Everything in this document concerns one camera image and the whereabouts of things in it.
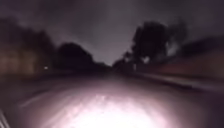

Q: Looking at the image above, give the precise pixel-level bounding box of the dark asphalt road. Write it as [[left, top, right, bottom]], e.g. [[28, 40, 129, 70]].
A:
[[0, 72, 224, 128]]

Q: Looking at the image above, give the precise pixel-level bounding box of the row of dark trees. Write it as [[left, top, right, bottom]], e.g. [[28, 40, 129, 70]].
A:
[[0, 17, 111, 76]]

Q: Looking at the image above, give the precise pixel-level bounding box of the long low wall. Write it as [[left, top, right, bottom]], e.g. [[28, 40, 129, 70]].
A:
[[134, 35, 224, 83]]

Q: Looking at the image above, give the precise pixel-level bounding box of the pale kerb strip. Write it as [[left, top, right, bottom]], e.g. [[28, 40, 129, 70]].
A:
[[133, 71, 224, 94]]

